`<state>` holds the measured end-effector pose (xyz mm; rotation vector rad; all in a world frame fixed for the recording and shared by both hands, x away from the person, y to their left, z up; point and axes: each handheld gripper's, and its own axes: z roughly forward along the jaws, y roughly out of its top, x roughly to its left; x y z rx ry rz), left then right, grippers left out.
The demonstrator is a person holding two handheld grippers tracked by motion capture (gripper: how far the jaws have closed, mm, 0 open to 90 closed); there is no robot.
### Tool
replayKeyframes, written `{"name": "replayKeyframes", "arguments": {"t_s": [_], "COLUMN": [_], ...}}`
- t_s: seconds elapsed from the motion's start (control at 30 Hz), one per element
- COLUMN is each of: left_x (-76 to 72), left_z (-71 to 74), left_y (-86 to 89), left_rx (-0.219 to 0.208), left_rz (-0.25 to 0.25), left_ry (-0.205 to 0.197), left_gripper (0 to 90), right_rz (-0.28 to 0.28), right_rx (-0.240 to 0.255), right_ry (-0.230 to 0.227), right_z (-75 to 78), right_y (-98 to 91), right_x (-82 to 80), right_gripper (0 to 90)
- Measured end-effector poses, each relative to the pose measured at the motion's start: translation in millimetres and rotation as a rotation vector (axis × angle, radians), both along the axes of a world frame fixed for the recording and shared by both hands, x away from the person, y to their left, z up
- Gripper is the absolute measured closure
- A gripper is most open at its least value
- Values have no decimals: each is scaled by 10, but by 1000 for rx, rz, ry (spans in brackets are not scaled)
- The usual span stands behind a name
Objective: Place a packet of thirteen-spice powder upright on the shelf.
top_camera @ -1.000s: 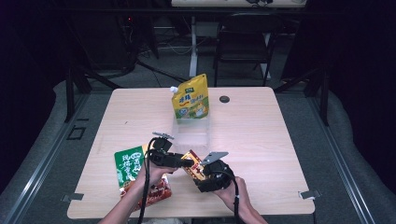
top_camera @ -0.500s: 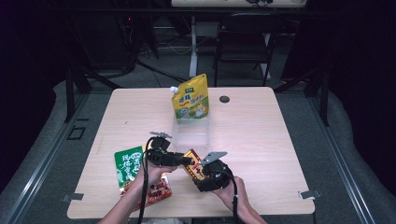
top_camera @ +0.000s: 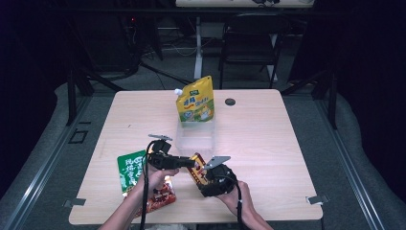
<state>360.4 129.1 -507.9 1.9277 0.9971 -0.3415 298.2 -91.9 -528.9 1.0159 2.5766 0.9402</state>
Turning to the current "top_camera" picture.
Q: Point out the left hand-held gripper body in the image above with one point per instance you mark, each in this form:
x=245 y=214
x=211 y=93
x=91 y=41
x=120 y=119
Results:
x=159 y=156

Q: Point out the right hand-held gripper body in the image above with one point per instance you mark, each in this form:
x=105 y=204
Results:
x=221 y=183

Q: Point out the small red and yellow packet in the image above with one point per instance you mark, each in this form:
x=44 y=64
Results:
x=198 y=175

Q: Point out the clear plastic container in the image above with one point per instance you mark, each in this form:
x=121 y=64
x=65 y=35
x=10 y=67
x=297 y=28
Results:
x=194 y=137

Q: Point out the green and red snack packet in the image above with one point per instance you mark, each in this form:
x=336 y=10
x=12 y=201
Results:
x=129 y=172

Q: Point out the yellow spout pouch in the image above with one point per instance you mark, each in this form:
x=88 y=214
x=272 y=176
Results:
x=194 y=102

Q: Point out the person's right hand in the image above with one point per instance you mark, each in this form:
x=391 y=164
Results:
x=234 y=199

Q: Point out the person's left hand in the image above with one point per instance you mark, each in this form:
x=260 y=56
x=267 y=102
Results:
x=154 y=180

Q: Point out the round black table grommet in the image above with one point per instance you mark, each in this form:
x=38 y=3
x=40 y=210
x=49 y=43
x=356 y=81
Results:
x=230 y=102

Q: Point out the white desk leg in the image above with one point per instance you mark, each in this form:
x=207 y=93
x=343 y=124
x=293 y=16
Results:
x=198 y=54

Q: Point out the black metal stand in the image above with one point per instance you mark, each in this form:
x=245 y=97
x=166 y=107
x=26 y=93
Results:
x=72 y=96
x=333 y=102

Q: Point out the dark computer case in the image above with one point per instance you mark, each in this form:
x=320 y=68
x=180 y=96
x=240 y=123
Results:
x=105 y=41

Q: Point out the grey table bracket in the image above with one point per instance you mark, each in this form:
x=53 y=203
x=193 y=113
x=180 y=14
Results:
x=75 y=202
x=317 y=199

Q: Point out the grey metal floor rail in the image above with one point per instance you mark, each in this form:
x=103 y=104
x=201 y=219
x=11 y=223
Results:
x=41 y=166
x=351 y=166

